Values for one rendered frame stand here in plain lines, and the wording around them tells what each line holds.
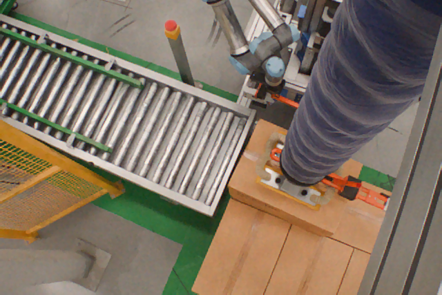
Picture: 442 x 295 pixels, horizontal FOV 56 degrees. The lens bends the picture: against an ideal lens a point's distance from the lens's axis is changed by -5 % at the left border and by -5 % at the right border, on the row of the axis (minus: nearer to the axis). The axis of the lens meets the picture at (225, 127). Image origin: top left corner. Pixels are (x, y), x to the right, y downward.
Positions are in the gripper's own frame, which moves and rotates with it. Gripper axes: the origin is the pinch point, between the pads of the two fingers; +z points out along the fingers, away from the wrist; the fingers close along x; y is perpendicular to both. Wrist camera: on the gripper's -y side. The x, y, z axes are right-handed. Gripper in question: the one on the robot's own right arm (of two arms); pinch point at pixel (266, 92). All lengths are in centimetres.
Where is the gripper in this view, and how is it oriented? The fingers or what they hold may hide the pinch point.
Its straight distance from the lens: 215.5
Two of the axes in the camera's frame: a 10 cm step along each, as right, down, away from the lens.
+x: 4.3, -8.7, 2.3
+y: 9.0, 4.1, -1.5
